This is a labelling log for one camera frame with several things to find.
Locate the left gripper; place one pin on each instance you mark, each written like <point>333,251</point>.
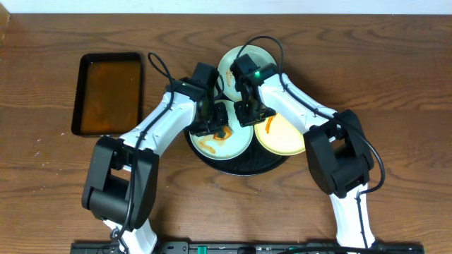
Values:
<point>218,123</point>

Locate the yellow plate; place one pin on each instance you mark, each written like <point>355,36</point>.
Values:
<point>279,136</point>

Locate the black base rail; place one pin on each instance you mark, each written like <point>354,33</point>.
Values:
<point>177,247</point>

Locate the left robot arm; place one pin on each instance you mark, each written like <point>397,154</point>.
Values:
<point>120,188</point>

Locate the round black tray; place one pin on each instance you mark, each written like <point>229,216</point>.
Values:
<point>254,160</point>

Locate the black rectangular water tray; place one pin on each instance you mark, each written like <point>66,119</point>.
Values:
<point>109,94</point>

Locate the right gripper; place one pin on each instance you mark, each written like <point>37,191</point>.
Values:
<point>244,120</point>

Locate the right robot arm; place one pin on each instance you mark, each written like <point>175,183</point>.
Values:
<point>338,154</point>

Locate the green plate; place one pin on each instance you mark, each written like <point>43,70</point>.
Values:
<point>225,146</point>
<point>259,56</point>

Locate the orange green sponge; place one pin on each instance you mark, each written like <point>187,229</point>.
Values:
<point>222,133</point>

